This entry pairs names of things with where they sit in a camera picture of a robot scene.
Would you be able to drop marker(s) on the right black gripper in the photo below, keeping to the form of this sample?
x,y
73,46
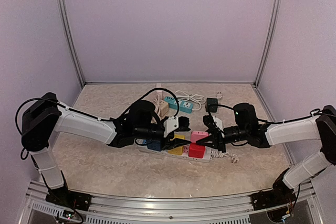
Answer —
x,y
217,138

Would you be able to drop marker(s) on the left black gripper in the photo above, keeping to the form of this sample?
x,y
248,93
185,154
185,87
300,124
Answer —
x,y
176,142

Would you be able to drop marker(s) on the dark blue cube socket adapter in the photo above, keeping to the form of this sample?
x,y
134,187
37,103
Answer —
x,y
154,145

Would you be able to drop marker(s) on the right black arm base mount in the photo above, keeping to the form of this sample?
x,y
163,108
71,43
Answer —
x,y
280,194

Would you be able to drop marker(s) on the teal power strip with cord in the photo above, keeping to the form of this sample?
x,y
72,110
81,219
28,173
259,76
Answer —
x,y
189,103

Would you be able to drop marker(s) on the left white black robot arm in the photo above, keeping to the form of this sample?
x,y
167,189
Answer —
x,y
138,122

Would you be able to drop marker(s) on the left aluminium corner post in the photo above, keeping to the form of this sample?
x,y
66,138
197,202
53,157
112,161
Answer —
x,y
70,42

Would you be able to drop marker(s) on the red cube socket adapter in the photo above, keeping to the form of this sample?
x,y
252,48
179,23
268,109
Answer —
x,y
196,151

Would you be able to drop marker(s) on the right aluminium corner post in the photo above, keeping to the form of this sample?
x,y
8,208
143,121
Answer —
x,y
267,46

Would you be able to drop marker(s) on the dark green cube adapter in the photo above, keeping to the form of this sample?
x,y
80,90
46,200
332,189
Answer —
x,y
211,104

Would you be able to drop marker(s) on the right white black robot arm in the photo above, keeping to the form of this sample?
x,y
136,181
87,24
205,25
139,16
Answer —
x,y
318,125

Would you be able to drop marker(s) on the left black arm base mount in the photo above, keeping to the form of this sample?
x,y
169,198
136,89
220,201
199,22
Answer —
x,y
72,199

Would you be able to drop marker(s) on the aluminium front frame rail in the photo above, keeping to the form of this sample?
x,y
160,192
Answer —
x,y
234,208

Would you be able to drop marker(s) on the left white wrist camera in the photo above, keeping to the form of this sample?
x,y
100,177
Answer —
x,y
173,122

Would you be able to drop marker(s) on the white multicolour power strip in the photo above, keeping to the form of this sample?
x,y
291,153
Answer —
x,y
182,153

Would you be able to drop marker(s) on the pink plug adapter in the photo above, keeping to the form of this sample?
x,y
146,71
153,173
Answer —
x,y
198,135

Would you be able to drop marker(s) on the aluminium corner post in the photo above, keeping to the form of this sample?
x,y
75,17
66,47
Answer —
x,y
70,42
267,46

